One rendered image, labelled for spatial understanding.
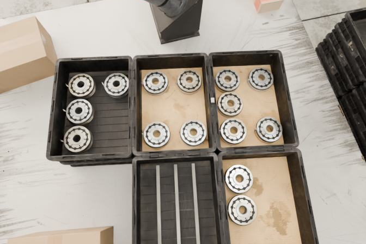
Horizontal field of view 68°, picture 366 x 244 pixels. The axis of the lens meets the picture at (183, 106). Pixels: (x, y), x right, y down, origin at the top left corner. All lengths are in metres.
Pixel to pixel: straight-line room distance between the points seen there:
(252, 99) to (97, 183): 0.74
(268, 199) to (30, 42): 1.17
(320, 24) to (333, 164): 1.49
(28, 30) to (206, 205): 1.05
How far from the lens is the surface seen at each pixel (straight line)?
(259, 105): 1.17
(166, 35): 1.35
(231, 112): 1.10
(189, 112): 1.11
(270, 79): 1.20
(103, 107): 1.16
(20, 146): 1.39
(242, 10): 1.56
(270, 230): 1.12
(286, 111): 1.12
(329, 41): 2.05
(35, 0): 2.73
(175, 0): 1.22
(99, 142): 1.12
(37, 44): 1.35
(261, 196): 1.11
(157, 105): 1.13
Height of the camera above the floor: 1.89
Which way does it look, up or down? 71 degrees down
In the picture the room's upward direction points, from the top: 3 degrees clockwise
